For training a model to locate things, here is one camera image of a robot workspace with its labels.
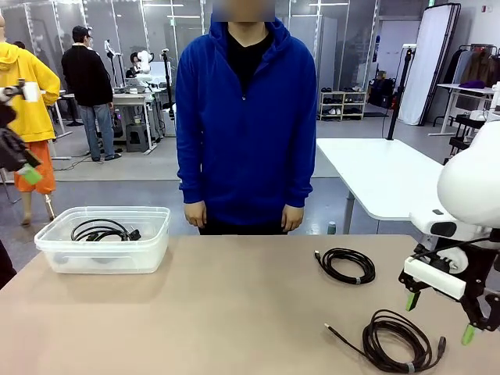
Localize person's left forearm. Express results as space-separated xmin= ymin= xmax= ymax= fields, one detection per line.
xmin=284 ymin=148 xmax=316 ymax=209

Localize person's right hand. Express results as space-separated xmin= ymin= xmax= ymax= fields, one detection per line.
xmin=184 ymin=201 xmax=208 ymax=229

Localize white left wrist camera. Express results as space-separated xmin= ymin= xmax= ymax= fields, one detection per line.
xmin=0 ymin=77 xmax=41 ymax=103

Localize grey step stool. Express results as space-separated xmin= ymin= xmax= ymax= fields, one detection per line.
xmin=125 ymin=123 xmax=150 ymax=153

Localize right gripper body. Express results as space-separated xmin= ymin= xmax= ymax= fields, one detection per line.
xmin=466 ymin=242 xmax=500 ymax=300

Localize black power cable with plug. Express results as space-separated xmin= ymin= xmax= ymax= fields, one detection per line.
xmin=70 ymin=218 xmax=142 ymax=243

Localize small white background robot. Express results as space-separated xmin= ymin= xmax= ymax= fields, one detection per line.
xmin=130 ymin=49 xmax=154 ymax=88

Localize clear plastic storage container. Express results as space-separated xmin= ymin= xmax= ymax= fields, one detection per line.
xmin=34 ymin=205 xmax=172 ymax=275

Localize black bulky object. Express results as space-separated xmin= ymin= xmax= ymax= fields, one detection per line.
xmin=0 ymin=238 xmax=17 ymax=291

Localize person in black sweater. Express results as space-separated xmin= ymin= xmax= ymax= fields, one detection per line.
xmin=61 ymin=25 xmax=123 ymax=163

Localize black utility cart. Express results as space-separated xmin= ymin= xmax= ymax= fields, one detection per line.
xmin=444 ymin=112 xmax=488 ymax=165

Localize large white table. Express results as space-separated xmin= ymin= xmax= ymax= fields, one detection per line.
xmin=315 ymin=137 xmax=456 ymax=235

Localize grey workshop desk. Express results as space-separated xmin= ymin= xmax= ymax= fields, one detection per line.
xmin=112 ymin=86 xmax=163 ymax=155

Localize black bags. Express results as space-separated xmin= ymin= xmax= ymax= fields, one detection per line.
xmin=368 ymin=77 xmax=398 ymax=109

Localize thick black braided cable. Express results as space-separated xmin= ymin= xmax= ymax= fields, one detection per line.
xmin=323 ymin=309 xmax=448 ymax=374

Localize person in blue hoodie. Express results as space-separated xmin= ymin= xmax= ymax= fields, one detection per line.
xmin=174 ymin=0 xmax=318 ymax=236

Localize black tripod stand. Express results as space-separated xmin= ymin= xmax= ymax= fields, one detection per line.
xmin=160 ymin=48 xmax=177 ymax=118

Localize thin black USB cable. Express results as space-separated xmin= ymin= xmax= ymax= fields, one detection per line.
xmin=313 ymin=247 xmax=377 ymax=286

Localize small white desk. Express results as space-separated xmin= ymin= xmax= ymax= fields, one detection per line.
xmin=428 ymin=82 xmax=499 ymax=137

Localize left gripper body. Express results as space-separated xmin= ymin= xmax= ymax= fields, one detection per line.
xmin=0 ymin=104 xmax=42 ymax=173

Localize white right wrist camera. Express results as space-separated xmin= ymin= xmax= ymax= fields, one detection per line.
xmin=403 ymin=255 xmax=468 ymax=301

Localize person in yellow hoodie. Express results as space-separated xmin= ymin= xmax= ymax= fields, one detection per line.
xmin=0 ymin=15 xmax=62 ymax=227

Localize black pole with white head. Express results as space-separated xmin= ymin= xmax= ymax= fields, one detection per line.
xmin=385 ymin=43 xmax=418 ymax=141

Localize white folding partition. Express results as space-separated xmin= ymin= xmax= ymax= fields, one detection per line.
xmin=397 ymin=2 xmax=462 ymax=127

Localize wooden shoe rack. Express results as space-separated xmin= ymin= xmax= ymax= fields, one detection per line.
xmin=319 ymin=90 xmax=368 ymax=122

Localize clothes rack with coats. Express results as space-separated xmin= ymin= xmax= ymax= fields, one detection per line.
xmin=445 ymin=43 xmax=500 ymax=89

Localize person's left hand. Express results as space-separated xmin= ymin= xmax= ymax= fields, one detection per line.
xmin=280 ymin=205 xmax=305 ymax=233

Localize person's right forearm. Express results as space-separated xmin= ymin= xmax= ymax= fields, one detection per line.
xmin=176 ymin=148 xmax=208 ymax=205

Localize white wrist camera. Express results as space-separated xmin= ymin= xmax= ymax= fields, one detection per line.
xmin=403 ymin=255 xmax=468 ymax=301
xmin=0 ymin=77 xmax=41 ymax=103

